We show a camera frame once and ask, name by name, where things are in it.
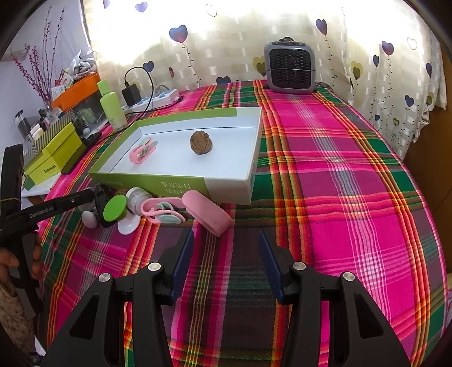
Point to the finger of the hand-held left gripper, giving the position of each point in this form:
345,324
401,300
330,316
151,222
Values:
100,203

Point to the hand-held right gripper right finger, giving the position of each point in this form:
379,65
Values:
270,264

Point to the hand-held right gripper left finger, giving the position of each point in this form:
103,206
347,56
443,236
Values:
182,261

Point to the green white disc toy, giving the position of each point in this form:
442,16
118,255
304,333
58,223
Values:
114,209

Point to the white round toy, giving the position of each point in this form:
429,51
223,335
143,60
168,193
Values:
129,226
88,218

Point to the pink green clip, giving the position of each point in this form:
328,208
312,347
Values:
160,211
143,150

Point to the pink plastic case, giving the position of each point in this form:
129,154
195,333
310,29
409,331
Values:
208,211

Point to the brown walnut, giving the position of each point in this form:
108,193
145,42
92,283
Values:
122,192
201,143

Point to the green white cardboard box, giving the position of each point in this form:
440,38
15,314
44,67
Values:
219,141

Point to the person's left forearm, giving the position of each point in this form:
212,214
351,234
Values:
10,317

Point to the person's left hand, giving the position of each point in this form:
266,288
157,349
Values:
9,257

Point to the white ribbed jar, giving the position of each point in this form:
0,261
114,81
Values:
136,197

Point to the yellow-green box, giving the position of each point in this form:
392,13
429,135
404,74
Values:
53,151

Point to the plaid tablecloth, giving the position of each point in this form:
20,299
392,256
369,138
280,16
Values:
317,211

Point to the striped box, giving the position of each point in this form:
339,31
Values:
46,134

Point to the jar with dark contents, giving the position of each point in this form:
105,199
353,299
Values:
22,125

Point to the light green bottle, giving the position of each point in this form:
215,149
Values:
111,106

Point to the black charger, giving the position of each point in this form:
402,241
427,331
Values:
130,93

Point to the clear bin with orange lid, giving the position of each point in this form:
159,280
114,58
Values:
76,90

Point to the white blue power strip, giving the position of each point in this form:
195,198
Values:
155,98

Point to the colourful paper cards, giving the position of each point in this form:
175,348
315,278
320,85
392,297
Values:
61,81

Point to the purple decorative branches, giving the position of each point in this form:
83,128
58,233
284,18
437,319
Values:
39,63

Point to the wooden cabinet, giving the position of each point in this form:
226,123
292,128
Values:
438,176

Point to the grey small heater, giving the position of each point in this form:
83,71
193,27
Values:
289,67

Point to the heart print curtain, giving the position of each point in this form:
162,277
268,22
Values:
247,35

